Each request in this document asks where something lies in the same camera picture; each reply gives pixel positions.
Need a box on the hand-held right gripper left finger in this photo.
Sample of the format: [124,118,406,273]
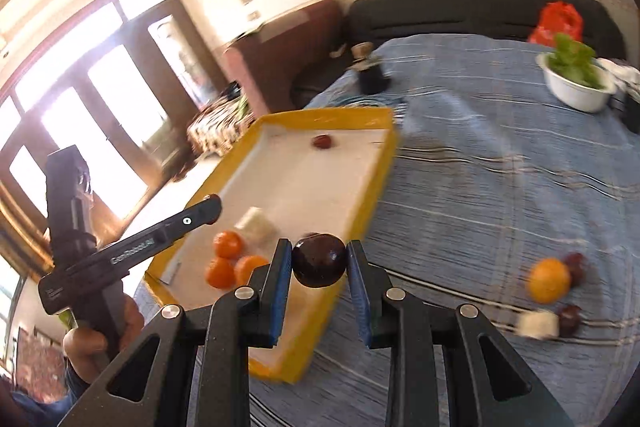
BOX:
[57,237,293,427]

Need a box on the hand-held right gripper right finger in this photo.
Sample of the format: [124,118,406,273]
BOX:
[346,239,576,427]

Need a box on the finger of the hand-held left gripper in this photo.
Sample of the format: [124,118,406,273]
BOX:
[159,197,223,249]

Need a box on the dark purple plum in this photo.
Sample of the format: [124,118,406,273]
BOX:
[291,233,348,289]
[557,304,583,338]
[564,253,587,288]

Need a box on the white cube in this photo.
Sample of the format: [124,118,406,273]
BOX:
[517,311,560,340]
[235,207,278,245]

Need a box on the yellow rimmed white tray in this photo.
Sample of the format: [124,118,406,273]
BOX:
[144,107,401,383]

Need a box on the person's left hand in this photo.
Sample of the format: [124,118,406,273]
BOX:
[62,297,147,385]

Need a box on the patterned cloth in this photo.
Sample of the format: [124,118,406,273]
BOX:
[187,97,256,155]

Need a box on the wooden glass door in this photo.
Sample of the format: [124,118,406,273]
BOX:
[0,0,226,248]

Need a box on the blue plaid blanket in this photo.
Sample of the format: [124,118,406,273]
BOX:
[135,34,640,427]

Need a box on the yellowish orange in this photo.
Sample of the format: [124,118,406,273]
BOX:
[528,258,572,305]

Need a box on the black headboard cushion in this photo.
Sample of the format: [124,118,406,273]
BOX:
[290,0,628,108]

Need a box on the white bowl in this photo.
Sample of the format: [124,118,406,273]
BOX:
[536,52,618,112]

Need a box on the green leafy vegetable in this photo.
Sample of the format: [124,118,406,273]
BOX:
[547,33,606,90]

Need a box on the black cup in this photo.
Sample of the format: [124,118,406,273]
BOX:
[621,91,640,132]

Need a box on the red plastic bag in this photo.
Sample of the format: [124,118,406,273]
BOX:
[527,2,584,46]

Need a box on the white cloth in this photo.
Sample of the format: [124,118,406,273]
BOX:
[597,57,640,92]

